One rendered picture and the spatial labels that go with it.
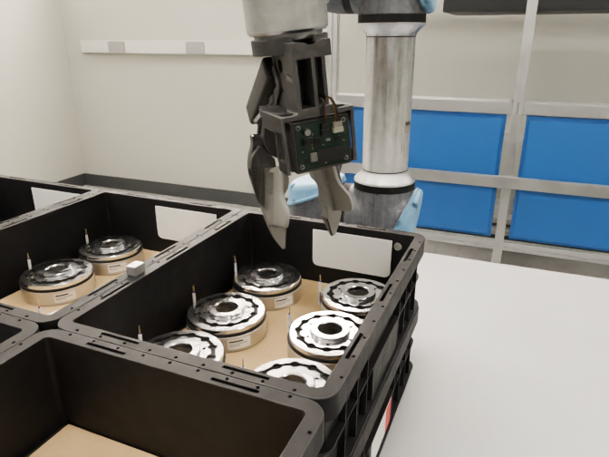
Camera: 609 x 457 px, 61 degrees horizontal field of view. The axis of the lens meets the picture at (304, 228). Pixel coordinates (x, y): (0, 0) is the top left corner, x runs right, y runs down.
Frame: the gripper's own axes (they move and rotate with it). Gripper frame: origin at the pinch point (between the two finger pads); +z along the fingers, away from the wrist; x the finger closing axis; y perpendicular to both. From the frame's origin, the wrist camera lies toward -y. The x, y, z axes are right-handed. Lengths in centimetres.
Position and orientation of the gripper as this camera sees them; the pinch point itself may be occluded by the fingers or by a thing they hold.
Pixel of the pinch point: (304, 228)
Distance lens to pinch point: 57.1
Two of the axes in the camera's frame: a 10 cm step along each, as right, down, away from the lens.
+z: 1.1, 9.1, 3.9
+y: 3.8, 3.3, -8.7
